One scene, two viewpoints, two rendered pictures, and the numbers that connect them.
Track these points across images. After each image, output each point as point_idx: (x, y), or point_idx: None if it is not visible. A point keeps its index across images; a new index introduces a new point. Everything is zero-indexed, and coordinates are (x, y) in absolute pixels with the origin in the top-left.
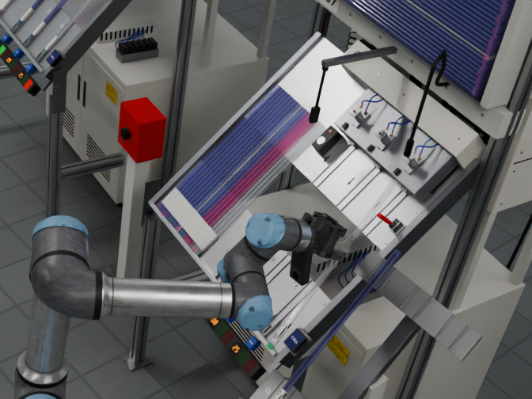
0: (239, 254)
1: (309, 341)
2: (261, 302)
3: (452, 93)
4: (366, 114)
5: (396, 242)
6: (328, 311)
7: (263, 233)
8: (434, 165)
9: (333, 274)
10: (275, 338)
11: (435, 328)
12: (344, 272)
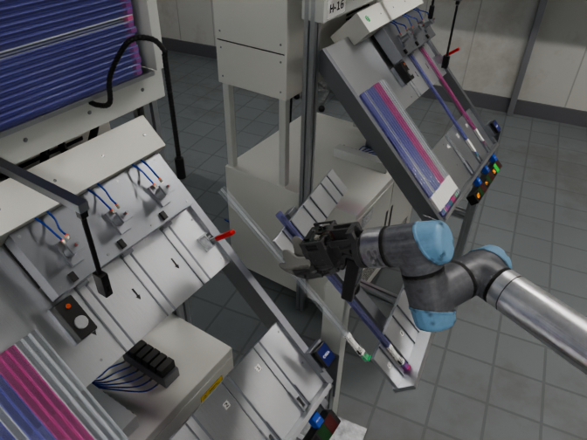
0: (447, 284)
1: (321, 341)
2: (493, 247)
3: (100, 109)
4: (65, 240)
5: (225, 243)
6: (288, 323)
7: (449, 234)
8: (162, 174)
9: (127, 406)
10: (362, 349)
11: (330, 201)
12: (120, 396)
